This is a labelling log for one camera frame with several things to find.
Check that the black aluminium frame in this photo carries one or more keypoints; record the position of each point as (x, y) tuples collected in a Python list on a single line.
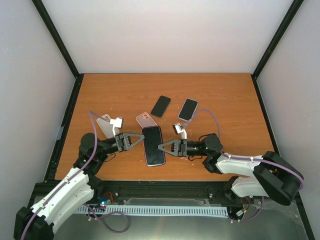
[(121, 190)]

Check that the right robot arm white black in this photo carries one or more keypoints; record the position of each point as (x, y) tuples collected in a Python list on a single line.
[(267, 175)]

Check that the small circuit board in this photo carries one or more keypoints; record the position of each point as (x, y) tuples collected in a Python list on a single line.
[(105, 199)]

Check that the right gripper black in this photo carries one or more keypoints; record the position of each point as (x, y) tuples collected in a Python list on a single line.
[(178, 147)]

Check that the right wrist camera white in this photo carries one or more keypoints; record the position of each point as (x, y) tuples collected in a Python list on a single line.
[(179, 129)]

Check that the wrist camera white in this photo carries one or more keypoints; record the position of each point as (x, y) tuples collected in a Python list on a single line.
[(179, 129), (116, 123)]

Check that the light blue phone case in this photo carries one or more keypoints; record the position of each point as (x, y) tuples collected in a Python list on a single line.
[(188, 110)]

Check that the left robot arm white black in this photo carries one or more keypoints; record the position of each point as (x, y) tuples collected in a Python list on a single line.
[(80, 185)]

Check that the light blue cable duct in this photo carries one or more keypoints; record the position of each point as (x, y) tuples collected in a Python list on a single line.
[(162, 211)]

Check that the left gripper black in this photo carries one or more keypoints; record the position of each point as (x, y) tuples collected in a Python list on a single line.
[(124, 142)]

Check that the white phone case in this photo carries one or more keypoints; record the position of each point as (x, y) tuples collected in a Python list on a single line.
[(105, 126)]

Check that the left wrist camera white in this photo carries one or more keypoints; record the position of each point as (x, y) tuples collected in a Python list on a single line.
[(116, 123)]

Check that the black phone green edge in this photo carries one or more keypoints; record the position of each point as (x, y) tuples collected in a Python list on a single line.
[(160, 106)]

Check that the black phone case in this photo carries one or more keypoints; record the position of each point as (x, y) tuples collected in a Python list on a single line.
[(153, 147)]

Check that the pink phone case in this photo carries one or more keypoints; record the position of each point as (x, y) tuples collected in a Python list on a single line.
[(145, 120)]

